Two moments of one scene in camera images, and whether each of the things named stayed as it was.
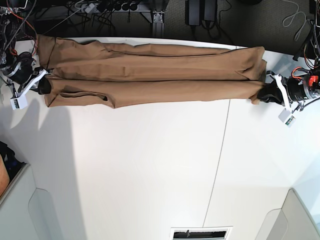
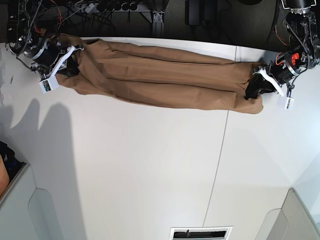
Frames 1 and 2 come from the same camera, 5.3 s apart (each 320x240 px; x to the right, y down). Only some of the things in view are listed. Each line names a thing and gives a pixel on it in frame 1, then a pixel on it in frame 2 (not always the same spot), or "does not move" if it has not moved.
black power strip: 118,5 does not move
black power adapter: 192,12 does not move
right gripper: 293,90 to 280,70
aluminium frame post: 158,24 does not move
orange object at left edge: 4,178 does not move
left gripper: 20,74 to 56,58
